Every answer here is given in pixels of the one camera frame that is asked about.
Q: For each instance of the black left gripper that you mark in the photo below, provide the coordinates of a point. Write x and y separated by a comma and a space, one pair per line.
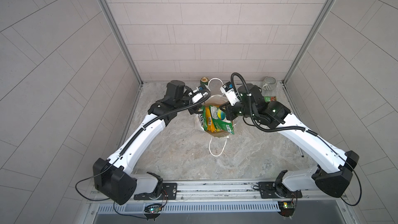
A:
193, 108

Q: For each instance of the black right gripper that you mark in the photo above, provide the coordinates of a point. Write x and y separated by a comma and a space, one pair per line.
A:
228, 111

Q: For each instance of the green colourful snack bag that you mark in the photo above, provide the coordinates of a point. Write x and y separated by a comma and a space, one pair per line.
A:
220, 120

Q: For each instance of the white printed paper bag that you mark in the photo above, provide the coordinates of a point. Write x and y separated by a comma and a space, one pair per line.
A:
215, 100

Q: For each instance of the green chip snack bag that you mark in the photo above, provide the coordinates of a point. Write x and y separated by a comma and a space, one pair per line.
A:
270, 98

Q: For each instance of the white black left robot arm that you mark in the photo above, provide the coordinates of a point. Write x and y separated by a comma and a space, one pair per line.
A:
113, 176

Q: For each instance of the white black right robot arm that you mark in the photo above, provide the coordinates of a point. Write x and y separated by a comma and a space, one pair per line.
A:
334, 169

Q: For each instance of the yellow orange snack bag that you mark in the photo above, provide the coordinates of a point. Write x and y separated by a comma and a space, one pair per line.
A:
211, 126

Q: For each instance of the narrow green snack packet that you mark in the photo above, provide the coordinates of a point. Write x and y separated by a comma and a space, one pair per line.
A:
204, 116

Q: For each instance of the green gold drink can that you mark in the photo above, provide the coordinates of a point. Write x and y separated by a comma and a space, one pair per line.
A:
204, 83

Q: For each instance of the left controller circuit board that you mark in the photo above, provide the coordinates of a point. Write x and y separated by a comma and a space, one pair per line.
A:
153, 208

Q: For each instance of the controller circuit board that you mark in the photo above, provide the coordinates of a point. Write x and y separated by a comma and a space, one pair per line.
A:
153, 208
287, 209

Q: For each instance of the right controller circuit board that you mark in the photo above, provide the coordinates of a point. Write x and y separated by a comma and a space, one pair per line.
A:
287, 209

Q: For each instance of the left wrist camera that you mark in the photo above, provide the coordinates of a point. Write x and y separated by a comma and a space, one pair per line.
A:
198, 94

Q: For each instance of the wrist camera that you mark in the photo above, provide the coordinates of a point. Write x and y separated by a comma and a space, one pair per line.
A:
198, 94
228, 90

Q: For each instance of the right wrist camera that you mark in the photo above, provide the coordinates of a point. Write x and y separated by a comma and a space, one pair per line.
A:
228, 90

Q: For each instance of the aluminium mounting rail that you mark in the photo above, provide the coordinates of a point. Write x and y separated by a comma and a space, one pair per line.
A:
234, 190

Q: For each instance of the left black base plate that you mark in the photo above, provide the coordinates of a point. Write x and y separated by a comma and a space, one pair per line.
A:
167, 191

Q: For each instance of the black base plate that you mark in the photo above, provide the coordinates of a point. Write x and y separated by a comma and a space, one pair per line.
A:
167, 191
270, 190

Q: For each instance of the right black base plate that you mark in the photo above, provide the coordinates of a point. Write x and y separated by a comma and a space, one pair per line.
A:
270, 190

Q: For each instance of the left aluminium corner post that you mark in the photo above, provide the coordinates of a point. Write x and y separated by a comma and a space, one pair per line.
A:
119, 38

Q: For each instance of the aluminium corner post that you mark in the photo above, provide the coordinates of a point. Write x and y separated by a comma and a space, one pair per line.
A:
119, 38
309, 38

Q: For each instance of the right aluminium corner post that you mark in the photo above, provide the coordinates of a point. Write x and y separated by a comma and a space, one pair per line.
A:
309, 38

